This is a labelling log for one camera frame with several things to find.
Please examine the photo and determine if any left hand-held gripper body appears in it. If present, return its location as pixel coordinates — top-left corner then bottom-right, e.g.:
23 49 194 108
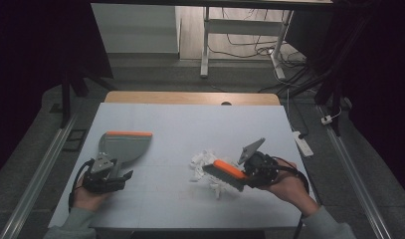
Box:
82 151 125 195

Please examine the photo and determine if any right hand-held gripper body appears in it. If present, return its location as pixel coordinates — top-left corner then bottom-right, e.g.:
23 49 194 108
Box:
237 136 281 189

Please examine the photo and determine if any orange brush with grey bristles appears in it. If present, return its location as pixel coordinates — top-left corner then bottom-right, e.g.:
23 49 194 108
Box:
201 158 250 193

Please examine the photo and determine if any grey dustpan with orange edge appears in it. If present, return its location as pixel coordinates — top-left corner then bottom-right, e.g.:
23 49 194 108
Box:
98 130 154 182

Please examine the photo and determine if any pile of white paper scraps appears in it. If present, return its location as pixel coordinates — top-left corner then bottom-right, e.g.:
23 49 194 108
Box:
189 149 244 200

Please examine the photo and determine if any person's left hand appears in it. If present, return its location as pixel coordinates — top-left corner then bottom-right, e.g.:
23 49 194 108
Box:
72 173 113 213

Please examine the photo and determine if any person's right hand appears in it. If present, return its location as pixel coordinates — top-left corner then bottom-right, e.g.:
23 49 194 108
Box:
256 159 320 218

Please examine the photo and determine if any white power strip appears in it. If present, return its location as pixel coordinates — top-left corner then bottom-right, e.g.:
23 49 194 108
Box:
292 130 314 158

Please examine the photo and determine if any white board table cover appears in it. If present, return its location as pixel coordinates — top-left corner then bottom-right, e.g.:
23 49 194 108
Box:
48 102 325 231

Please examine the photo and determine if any wooden table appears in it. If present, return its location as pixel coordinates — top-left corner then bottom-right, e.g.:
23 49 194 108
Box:
103 91 282 107

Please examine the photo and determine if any black metal stand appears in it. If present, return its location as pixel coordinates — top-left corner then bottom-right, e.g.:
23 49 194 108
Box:
50 64 108 129

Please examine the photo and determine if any black tripod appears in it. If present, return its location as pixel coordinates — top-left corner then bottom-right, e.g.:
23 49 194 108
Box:
313 59 353 137

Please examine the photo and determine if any white panel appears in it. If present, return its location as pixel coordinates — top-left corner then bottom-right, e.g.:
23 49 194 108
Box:
91 3 180 55

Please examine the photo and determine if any black curtain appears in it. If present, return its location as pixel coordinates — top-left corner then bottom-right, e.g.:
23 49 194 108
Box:
286 0 405 200
0 0 113 180

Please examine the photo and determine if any left hand-held gripper cable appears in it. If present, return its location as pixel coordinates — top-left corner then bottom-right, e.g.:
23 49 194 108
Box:
68 158 96 212

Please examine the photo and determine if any hand-held gripper cable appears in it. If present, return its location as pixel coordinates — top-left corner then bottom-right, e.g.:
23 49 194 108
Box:
278 157 310 239
68 158 96 212

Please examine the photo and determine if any right hand-held gripper cable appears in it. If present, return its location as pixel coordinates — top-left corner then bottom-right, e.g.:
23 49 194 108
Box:
278 157 310 239

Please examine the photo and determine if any black power cable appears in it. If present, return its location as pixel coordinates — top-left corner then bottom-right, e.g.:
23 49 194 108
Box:
287 96 309 139

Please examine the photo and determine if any black rectangular frame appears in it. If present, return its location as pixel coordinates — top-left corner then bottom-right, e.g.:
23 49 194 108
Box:
62 128 89 153

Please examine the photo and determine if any aluminium rail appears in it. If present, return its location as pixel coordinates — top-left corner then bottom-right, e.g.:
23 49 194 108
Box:
317 105 393 239
0 111 79 239

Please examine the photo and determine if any tangle of black floor cables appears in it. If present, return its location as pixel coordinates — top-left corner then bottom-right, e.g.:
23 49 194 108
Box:
208 8 307 68

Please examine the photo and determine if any white desk frame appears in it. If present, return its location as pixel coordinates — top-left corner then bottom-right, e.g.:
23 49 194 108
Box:
199 5 295 81

